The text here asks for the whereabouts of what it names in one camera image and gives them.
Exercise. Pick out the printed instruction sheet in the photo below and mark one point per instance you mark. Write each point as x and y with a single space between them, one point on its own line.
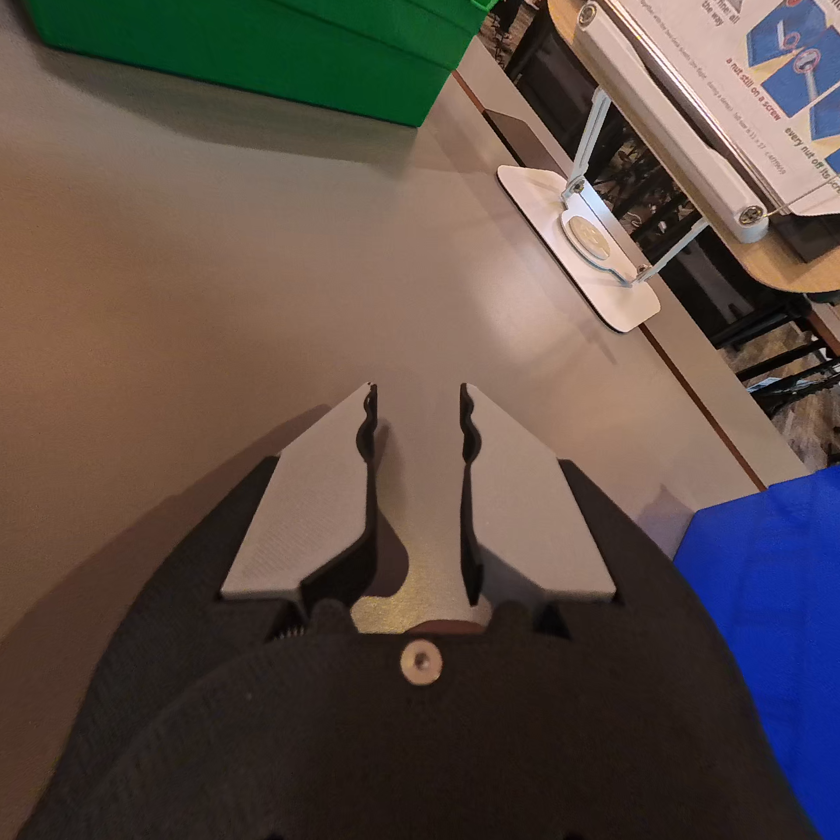
774 79

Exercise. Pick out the blue plastic bin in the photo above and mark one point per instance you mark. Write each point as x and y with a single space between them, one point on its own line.
768 623

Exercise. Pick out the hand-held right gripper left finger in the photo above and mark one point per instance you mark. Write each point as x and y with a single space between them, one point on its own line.
308 512

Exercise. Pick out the white document stand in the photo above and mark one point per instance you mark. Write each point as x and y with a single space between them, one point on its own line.
544 197

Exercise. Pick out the green plastic bin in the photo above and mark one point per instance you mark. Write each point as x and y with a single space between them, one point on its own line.
262 46

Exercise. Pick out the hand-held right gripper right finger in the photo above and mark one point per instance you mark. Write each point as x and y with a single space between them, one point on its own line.
525 512

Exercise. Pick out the adjoining grey desk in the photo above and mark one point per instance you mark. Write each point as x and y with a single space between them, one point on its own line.
722 407

